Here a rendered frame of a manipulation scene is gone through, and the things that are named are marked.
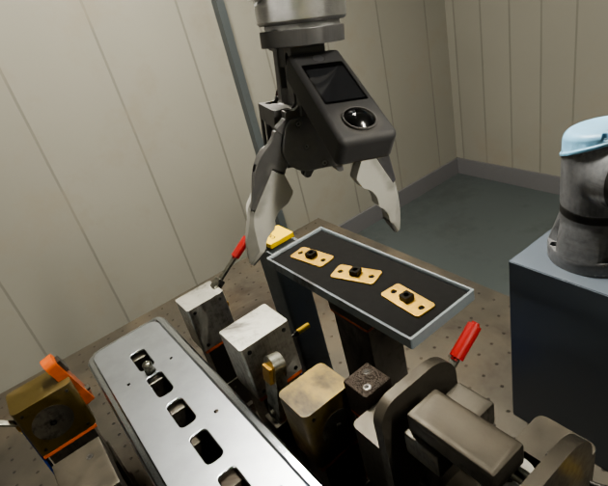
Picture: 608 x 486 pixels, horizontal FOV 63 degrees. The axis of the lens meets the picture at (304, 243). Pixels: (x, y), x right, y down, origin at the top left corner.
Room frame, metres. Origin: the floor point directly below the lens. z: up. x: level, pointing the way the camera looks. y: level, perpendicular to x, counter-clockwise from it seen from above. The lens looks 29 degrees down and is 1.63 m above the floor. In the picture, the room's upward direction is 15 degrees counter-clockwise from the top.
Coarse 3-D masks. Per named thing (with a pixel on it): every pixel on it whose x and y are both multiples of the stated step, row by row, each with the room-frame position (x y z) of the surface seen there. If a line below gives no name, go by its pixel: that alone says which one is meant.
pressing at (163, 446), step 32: (160, 320) 0.95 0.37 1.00; (96, 352) 0.90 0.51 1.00; (128, 352) 0.87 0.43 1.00; (160, 352) 0.84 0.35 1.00; (192, 352) 0.81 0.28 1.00; (192, 384) 0.72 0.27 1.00; (224, 384) 0.69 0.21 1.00; (128, 416) 0.68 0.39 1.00; (160, 416) 0.66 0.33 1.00; (224, 416) 0.62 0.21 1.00; (256, 416) 0.60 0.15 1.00; (160, 448) 0.58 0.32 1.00; (192, 448) 0.57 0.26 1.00; (224, 448) 0.55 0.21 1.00; (256, 448) 0.53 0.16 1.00; (288, 448) 0.52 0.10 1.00; (160, 480) 0.53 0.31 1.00; (192, 480) 0.51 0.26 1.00; (256, 480) 0.48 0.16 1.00; (288, 480) 0.47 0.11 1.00
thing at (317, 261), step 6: (300, 252) 0.82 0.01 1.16; (306, 252) 0.79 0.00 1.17; (312, 252) 0.79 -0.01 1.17; (318, 252) 0.80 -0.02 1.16; (294, 258) 0.80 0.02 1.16; (300, 258) 0.79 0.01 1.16; (306, 258) 0.78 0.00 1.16; (312, 258) 0.78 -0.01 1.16; (318, 258) 0.77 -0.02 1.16; (324, 258) 0.77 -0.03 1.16; (330, 258) 0.76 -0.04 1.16; (312, 264) 0.76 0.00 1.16; (318, 264) 0.75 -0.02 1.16; (324, 264) 0.75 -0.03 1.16
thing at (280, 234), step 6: (276, 228) 0.95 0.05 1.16; (282, 228) 0.94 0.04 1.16; (270, 234) 0.92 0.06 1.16; (276, 234) 0.92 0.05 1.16; (282, 234) 0.91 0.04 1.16; (288, 234) 0.90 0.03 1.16; (270, 240) 0.90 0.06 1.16; (276, 240) 0.89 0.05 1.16; (282, 240) 0.89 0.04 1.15; (270, 246) 0.88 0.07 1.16; (276, 246) 0.89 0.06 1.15
